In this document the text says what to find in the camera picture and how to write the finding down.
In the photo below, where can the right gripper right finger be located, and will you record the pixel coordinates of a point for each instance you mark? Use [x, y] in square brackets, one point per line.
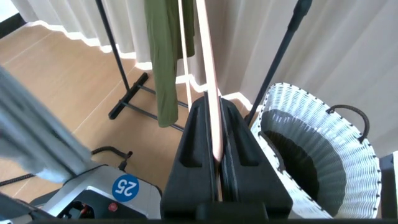
[258, 186]

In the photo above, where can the black clothes rack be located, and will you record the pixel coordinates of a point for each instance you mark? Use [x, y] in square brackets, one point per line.
[124, 93]

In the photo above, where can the pink clothes hanger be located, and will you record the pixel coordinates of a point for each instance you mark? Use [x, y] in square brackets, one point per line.
[213, 93]

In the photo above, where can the pale grey shorts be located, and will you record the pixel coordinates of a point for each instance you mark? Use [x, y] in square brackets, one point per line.
[31, 133]

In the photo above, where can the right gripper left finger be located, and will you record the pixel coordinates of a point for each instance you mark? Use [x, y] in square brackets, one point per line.
[186, 183]

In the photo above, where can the green printed t-shirt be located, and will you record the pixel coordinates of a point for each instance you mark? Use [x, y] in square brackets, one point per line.
[164, 62]

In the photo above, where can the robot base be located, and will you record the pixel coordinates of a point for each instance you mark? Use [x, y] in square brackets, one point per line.
[93, 186]

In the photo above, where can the white laundry basket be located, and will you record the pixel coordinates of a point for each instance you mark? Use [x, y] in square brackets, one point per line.
[351, 149]

